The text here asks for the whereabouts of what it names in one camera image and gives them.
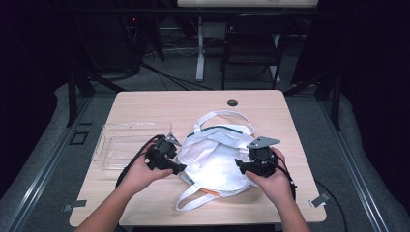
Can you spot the black tape square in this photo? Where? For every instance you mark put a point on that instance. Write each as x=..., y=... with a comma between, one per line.
x=71, y=140

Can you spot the grey corner bracket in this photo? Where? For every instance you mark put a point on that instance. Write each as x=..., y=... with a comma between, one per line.
x=77, y=204
x=319, y=199

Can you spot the person's right hand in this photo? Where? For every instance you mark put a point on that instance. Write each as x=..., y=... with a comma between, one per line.
x=277, y=185

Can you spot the black equipment case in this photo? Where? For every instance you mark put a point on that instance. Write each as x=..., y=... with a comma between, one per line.
x=106, y=45

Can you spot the white desk leg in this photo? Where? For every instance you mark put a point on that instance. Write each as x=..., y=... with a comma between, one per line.
x=200, y=58

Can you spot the white teal orange tote bag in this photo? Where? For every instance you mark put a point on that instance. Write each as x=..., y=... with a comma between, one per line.
x=212, y=161

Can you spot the black metal stand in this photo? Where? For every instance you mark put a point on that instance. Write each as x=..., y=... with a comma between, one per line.
x=72, y=96
x=336, y=103

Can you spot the person's left hand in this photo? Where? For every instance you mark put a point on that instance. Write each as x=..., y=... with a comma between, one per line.
x=141, y=177

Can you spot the black tape strip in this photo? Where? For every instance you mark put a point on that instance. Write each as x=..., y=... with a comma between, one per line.
x=85, y=123

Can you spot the clear plastic tray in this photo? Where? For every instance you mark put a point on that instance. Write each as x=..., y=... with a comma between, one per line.
x=122, y=145

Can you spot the aluminium rail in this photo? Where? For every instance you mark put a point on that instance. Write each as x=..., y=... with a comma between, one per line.
x=42, y=174
x=351, y=167

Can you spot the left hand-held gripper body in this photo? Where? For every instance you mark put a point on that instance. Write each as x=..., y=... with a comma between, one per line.
x=161, y=156

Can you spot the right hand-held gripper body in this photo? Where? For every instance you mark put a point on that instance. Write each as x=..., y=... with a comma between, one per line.
x=264, y=161

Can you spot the black folding chair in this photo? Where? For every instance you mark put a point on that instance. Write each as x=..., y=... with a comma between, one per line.
x=254, y=42

